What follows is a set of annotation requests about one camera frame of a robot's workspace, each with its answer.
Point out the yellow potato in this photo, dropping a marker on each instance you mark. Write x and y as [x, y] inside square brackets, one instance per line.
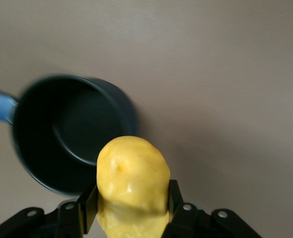
[134, 183]

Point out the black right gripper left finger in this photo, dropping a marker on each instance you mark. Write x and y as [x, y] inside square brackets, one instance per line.
[69, 218]

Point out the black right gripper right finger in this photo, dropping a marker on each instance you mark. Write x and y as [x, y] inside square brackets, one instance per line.
[186, 213]

